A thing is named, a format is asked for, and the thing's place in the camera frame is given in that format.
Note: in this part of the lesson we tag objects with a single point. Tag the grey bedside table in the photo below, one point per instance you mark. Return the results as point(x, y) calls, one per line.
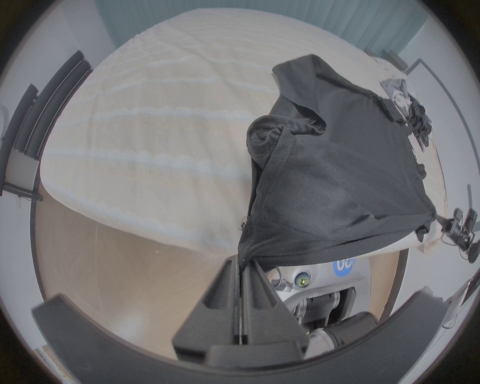
point(390, 58)

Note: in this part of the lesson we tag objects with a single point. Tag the pile of clothes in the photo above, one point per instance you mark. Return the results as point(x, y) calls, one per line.
point(408, 108)

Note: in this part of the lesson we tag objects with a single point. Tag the black chest of drawers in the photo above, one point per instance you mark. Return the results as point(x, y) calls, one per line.
point(48, 105)

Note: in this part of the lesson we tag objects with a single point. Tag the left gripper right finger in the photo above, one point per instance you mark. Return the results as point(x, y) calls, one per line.
point(262, 318)

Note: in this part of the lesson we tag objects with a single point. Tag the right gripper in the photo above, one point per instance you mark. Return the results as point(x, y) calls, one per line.
point(459, 225)

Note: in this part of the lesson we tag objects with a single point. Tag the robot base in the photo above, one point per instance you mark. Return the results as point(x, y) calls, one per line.
point(322, 285)

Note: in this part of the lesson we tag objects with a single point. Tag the bed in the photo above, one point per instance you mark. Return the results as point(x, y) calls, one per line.
point(150, 131)

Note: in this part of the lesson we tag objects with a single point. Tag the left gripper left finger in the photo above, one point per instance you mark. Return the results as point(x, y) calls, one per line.
point(217, 318)

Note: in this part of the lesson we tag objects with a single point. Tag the white printed pillow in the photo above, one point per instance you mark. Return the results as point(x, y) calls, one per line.
point(382, 65)

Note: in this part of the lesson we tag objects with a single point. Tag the black T-shirt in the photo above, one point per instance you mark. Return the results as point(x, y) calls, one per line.
point(337, 168)

